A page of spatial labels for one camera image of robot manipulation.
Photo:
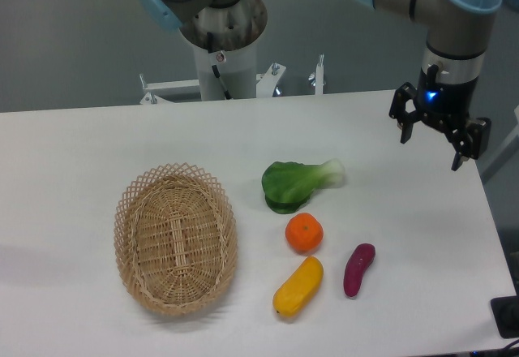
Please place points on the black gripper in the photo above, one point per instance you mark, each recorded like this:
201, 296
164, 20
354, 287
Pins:
444, 107

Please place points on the green bok choy vegetable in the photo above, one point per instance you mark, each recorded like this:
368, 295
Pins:
287, 186

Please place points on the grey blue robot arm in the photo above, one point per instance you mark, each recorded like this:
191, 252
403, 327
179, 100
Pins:
458, 35

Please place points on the white table leg right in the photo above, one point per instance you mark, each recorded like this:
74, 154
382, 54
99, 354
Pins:
502, 153

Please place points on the purple sweet potato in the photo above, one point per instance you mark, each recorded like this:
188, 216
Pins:
360, 260

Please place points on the orange tangerine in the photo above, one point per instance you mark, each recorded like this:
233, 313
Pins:
304, 233

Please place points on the black power socket box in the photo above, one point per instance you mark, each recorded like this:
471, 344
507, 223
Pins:
505, 312

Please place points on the yellow mango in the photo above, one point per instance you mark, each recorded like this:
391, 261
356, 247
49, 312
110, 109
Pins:
299, 289

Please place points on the woven wicker basket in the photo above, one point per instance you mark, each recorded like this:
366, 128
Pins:
175, 239

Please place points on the white metal mounting frame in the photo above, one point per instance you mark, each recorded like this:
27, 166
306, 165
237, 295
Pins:
266, 85

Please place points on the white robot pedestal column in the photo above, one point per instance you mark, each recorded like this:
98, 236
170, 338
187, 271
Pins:
224, 43

